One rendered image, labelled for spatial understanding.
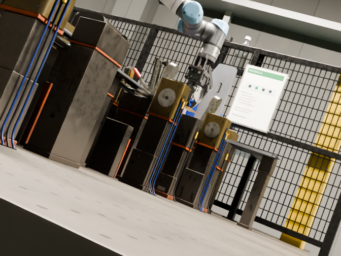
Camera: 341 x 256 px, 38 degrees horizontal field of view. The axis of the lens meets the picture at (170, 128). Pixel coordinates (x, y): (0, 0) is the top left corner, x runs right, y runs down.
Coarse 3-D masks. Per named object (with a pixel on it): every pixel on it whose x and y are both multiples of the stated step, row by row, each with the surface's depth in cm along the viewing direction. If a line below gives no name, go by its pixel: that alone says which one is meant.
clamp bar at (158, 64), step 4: (156, 60) 207; (160, 60) 207; (164, 60) 206; (156, 64) 206; (160, 64) 209; (164, 64) 206; (156, 68) 206; (160, 68) 208; (152, 72) 206; (156, 72) 205; (160, 72) 208; (152, 76) 206; (156, 76) 206; (152, 80) 205; (156, 80) 208; (152, 84) 205; (148, 88) 205; (152, 88) 204
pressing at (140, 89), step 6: (66, 30) 119; (60, 36) 130; (66, 36) 128; (54, 42) 143; (60, 42) 139; (66, 48) 144; (120, 72) 142; (126, 78) 154; (132, 84) 160; (138, 84) 152; (126, 90) 172; (132, 90) 175; (138, 90) 168; (144, 90) 156; (150, 96) 169; (198, 132) 213
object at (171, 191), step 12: (180, 120) 172; (192, 120) 171; (180, 132) 171; (192, 132) 170; (180, 144) 170; (192, 144) 172; (168, 156) 171; (180, 156) 169; (168, 168) 170; (180, 168) 171; (156, 180) 170; (168, 180) 168; (156, 192) 169; (168, 192) 168
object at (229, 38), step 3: (228, 36) 269; (225, 39) 268; (228, 39) 269; (231, 39) 270; (222, 48) 268; (228, 48) 269; (222, 51) 267; (225, 51) 268; (219, 54) 267; (222, 54) 268; (225, 54) 269; (219, 57) 267; (225, 57) 270; (219, 60) 267; (222, 60) 268; (222, 63) 269
